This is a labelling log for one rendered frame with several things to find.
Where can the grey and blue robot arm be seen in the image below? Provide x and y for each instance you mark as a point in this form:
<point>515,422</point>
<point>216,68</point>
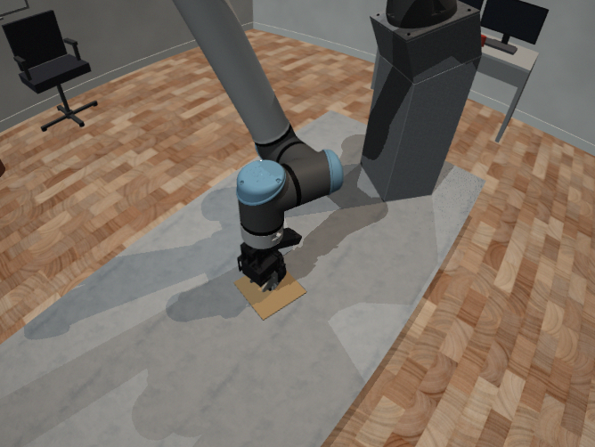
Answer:
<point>264,189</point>

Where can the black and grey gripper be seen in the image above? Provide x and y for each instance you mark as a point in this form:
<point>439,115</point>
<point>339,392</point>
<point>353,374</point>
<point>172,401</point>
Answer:
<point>260,268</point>

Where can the orange flat mat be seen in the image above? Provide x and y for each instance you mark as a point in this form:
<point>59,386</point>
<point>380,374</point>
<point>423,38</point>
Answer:
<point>270,302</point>

